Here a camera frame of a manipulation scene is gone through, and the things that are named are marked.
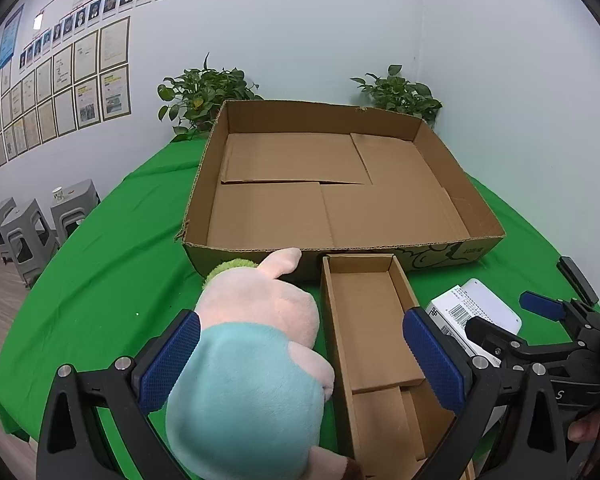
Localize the green tablecloth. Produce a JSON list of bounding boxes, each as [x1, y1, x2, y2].
[[0, 137, 600, 480]]

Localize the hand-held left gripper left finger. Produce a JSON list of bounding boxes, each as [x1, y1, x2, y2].
[[36, 309, 202, 480]]

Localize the blue wall poster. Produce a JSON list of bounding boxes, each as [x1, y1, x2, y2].
[[0, 4, 25, 72]]

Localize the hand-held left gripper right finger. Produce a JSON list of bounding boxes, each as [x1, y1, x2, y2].
[[402, 307, 566, 480]]

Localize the pink pig plush toy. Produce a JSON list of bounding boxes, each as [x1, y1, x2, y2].
[[165, 247, 363, 480]]

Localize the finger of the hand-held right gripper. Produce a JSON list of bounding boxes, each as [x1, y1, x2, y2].
[[519, 256, 600, 331], [465, 316, 581, 367]]

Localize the narrow small cardboard box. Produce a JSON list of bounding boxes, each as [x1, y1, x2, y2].
[[320, 254, 476, 480]]

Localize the large shallow cardboard box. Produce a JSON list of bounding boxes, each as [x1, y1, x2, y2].
[[174, 100, 506, 283]]

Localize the white barcode medicine box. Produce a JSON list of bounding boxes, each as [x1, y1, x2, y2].
[[425, 284, 506, 368]]

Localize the group of framed wall certificates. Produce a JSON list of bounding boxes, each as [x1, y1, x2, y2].
[[0, 16, 132, 176]]

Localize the person's right hand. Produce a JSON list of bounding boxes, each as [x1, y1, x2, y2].
[[569, 404, 600, 444]]

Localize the bushy green potted plant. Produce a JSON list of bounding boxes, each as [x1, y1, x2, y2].
[[157, 52, 263, 143]]

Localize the small green potted plant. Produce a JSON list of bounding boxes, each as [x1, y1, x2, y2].
[[350, 64, 443, 128]]

